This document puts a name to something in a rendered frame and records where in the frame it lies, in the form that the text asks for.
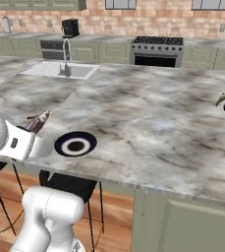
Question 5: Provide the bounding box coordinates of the silver cupboard handle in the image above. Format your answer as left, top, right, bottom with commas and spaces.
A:
141, 189, 148, 218

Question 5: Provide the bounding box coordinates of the steel dishwasher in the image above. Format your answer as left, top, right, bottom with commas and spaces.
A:
39, 39, 66, 61

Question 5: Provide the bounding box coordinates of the pale kettle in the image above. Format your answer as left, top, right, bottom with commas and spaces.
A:
1, 16, 14, 34

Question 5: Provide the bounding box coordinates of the green island cupboard door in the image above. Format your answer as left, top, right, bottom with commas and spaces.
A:
162, 199, 225, 252

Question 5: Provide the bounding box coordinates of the silver tap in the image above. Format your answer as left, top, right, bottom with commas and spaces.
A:
58, 37, 73, 79

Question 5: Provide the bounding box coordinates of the brown mushroom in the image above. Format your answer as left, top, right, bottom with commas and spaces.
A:
66, 141, 85, 153

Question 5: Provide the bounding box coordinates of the window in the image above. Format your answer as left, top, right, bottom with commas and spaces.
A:
191, 0, 225, 11
104, 0, 139, 11

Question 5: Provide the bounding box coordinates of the green base cupboard run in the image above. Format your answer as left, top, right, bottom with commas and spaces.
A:
182, 44, 225, 72
69, 40, 132, 65
0, 36, 42, 59

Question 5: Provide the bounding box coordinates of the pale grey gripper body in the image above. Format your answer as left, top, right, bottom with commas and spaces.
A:
29, 135, 55, 159

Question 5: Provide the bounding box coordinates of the dark blue white plate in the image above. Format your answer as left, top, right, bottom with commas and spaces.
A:
53, 131, 98, 158

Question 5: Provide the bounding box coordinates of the steel oven with hob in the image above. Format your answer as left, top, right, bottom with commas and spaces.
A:
129, 35, 185, 69

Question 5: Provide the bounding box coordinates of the white sink basin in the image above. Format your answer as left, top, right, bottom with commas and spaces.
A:
18, 60, 101, 81

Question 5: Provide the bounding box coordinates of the black coffee machine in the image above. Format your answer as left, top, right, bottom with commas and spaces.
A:
61, 18, 81, 39

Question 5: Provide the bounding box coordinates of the green wall cupboard run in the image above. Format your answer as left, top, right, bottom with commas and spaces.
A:
0, 0, 87, 12

